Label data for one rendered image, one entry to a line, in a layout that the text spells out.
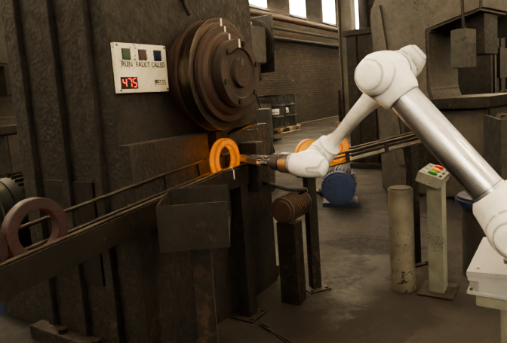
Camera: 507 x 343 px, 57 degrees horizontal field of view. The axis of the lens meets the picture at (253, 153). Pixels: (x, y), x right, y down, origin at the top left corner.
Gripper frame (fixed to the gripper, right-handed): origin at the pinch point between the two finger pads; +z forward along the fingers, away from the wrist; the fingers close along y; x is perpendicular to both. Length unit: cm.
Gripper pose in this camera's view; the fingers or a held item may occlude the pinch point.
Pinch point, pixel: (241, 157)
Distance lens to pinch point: 212.6
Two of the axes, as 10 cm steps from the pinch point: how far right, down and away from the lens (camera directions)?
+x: 0.0, -9.9, -1.7
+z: -8.4, -0.9, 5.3
